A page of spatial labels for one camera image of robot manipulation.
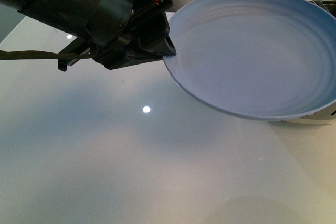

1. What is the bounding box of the light blue plate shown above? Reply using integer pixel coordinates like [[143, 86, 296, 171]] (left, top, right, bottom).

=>
[[163, 0, 335, 121]]

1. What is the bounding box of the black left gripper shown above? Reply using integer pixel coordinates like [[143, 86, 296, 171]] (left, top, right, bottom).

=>
[[61, 0, 176, 70]]

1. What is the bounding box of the white chrome toaster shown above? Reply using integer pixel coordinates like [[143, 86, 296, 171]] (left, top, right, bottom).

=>
[[267, 0, 336, 125]]

